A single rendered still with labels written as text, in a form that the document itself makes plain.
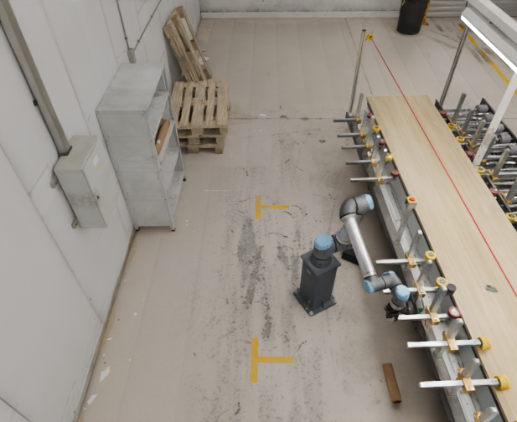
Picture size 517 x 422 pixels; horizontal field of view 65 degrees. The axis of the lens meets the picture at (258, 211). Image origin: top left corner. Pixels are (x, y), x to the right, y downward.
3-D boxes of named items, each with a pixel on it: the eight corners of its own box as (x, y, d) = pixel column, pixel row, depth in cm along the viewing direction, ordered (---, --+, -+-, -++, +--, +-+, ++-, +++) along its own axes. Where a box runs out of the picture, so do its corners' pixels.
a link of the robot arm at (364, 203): (328, 239, 350) (349, 192, 286) (346, 235, 353) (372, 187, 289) (334, 255, 342) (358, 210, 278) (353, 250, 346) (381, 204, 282)
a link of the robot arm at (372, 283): (336, 198, 281) (370, 292, 259) (353, 194, 284) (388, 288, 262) (332, 204, 292) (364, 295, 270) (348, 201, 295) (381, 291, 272)
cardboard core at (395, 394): (393, 400, 318) (383, 362, 339) (390, 403, 324) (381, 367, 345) (403, 399, 318) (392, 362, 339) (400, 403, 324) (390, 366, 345)
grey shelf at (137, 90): (136, 231, 457) (94, 110, 347) (152, 178, 520) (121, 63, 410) (174, 231, 456) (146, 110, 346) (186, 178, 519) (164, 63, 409)
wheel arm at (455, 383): (420, 389, 241) (421, 387, 238) (418, 383, 243) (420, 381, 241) (503, 386, 242) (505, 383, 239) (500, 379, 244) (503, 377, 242)
